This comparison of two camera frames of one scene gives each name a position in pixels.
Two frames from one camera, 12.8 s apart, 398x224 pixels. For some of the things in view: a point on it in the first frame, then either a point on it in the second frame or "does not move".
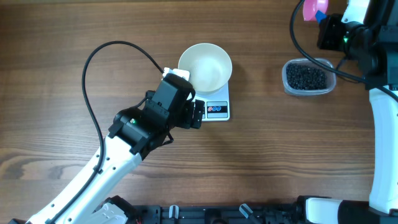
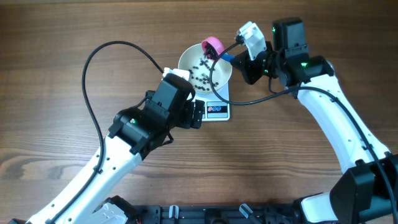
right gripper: [327, 27] to [246, 65]
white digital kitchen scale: [217, 104] does not move
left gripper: [188, 120] does not move
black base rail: [216, 214] does not move
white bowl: [209, 66] does not move
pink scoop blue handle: [315, 9] to [212, 47]
